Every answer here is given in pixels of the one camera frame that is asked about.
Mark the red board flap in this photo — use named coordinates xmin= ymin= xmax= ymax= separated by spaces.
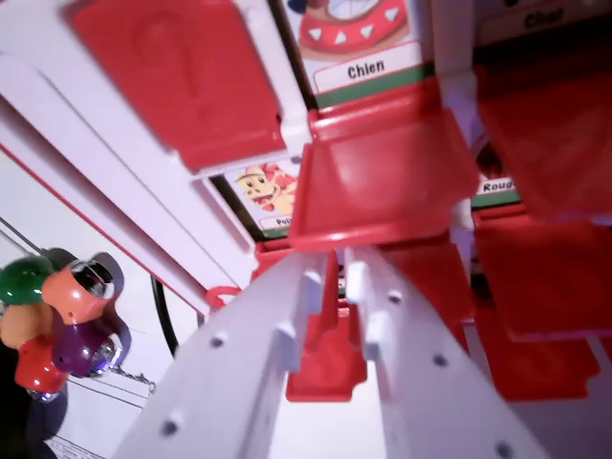
xmin=476 ymin=66 xmax=612 ymax=224
xmin=471 ymin=217 xmax=612 ymax=344
xmin=288 ymin=105 xmax=481 ymax=253
xmin=71 ymin=0 xmax=284 ymax=175

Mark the printed paper sheet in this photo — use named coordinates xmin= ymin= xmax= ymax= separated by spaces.
xmin=42 ymin=366 xmax=160 ymax=459

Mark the hen picture card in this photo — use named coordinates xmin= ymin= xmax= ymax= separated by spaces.
xmin=223 ymin=161 xmax=301 ymax=241

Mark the dark rounded object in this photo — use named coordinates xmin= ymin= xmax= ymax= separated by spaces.
xmin=0 ymin=329 xmax=71 ymax=459

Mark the red and white game board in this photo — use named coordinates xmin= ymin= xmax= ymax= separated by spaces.
xmin=0 ymin=0 xmax=612 ymax=405

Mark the dog picture card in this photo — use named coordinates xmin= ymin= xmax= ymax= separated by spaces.
xmin=279 ymin=0 xmax=427 ymax=110

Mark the long black cable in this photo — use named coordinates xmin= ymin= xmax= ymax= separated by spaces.
xmin=149 ymin=274 xmax=181 ymax=359

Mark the colourful toy figure keychain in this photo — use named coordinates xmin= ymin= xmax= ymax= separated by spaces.
xmin=0 ymin=249 xmax=158 ymax=405

